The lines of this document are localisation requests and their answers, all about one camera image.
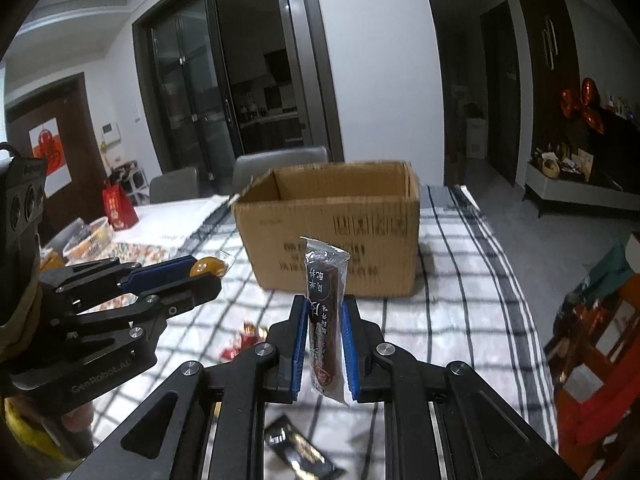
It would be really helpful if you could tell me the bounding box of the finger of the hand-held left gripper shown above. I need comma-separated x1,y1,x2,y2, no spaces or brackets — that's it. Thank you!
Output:
64,275,224,344
42,254,199,312

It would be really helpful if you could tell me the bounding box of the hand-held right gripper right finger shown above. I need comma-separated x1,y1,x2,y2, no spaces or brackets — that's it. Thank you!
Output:
341,297,581,480

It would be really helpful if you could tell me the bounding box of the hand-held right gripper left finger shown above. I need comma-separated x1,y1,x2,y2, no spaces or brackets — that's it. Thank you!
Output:
85,296,307,480

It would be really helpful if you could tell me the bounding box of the yellow candy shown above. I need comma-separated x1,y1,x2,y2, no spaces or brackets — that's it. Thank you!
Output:
190,251,236,279

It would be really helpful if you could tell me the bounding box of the dark red sausage stick packet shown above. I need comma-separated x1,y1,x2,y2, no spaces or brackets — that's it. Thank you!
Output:
299,236,351,406

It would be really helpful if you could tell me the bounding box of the brown cardboard box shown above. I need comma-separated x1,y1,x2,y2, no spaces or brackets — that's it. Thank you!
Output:
231,161,422,299

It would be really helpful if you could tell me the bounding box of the person's left hand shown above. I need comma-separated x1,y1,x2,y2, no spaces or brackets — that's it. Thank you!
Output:
61,401,95,435

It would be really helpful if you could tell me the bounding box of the floral patterned table mat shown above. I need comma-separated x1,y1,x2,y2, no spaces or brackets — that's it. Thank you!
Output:
40,232,201,313

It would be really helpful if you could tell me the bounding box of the red gold wrapped candy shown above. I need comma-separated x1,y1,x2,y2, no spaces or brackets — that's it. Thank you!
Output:
241,322,269,349

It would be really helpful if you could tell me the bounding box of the red gift bag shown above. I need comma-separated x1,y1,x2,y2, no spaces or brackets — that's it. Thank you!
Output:
102,178,140,232

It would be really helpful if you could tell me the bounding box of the white plastic basket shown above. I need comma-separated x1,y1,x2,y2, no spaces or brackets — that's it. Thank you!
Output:
62,216,114,264

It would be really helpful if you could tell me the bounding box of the grey dining chair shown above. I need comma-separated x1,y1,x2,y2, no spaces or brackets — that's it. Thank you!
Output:
149,166,201,205
232,146,331,196

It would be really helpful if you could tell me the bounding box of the white storage cart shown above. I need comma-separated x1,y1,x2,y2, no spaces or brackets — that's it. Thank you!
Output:
112,160,149,207

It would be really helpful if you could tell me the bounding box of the black snack packet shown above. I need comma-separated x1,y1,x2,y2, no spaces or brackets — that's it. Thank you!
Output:
263,414,346,480

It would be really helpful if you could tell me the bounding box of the black white checked tablecloth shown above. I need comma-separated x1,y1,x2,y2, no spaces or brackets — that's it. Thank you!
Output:
90,184,559,480

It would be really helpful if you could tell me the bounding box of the red white door poster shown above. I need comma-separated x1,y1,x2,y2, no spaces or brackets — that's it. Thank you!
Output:
28,117,69,196

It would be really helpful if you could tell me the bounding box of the dark wooden door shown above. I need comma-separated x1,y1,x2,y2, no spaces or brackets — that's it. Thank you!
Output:
4,72,107,202

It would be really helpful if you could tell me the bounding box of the dark sliding glass door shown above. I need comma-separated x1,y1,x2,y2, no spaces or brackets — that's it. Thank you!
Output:
132,0,346,202

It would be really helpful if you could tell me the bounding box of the white carton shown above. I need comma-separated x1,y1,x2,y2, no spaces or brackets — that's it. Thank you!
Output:
466,117,489,161

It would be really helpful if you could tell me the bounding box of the red orange box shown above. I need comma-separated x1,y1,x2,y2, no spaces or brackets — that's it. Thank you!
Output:
542,270,640,480

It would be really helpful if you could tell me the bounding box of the teal bag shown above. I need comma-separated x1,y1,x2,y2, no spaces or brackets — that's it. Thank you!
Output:
565,242,640,313

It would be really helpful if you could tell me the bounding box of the white low cabinet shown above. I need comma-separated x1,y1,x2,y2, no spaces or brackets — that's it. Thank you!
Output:
522,159,640,221

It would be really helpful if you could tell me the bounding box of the dark wooden wardrobe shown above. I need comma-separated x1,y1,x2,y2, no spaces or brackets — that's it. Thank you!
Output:
512,0,587,192

